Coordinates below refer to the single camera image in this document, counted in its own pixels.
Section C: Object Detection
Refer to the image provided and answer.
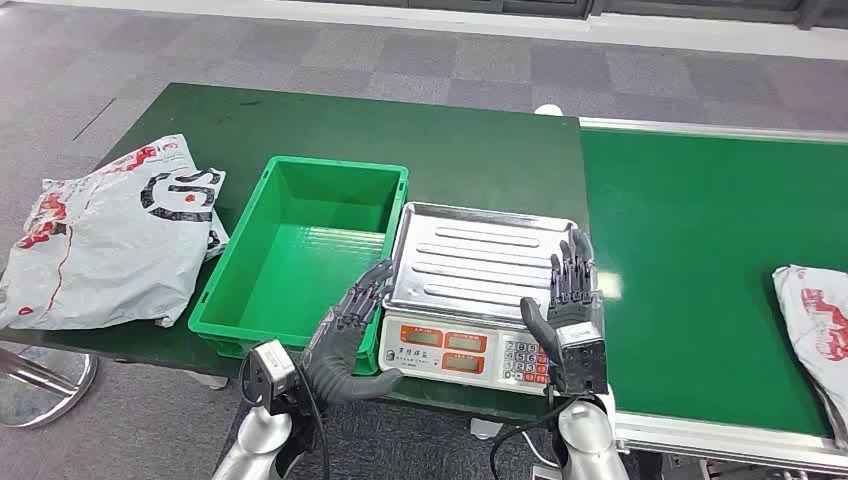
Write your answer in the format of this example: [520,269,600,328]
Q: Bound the white table foot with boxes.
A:
[470,417,505,442]

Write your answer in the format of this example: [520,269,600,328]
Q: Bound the chrome stool base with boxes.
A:
[0,344,99,430]

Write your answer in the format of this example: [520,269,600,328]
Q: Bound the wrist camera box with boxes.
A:
[556,323,609,397]
[239,339,299,415]

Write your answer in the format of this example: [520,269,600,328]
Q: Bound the white scale with steel tray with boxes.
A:
[377,201,601,397]

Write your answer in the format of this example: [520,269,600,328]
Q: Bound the grey parcel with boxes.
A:
[771,264,848,452]

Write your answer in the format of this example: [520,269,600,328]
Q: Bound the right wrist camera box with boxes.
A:
[556,323,609,397]

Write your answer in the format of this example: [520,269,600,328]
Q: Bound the white floor cable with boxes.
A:
[519,430,564,473]

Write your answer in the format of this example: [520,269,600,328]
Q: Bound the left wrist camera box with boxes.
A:
[239,339,299,415]

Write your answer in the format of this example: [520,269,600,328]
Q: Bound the green plastic crate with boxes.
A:
[188,155,410,377]

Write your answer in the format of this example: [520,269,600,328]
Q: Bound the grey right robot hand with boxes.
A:
[519,227,605,393]

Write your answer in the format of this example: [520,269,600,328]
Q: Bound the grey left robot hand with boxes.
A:
[301,259,405,407]

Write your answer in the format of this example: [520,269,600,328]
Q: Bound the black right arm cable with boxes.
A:
[488,396,584,480]

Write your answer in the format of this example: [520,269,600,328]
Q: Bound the large grey bag, black print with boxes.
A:
[0,134,227,331]

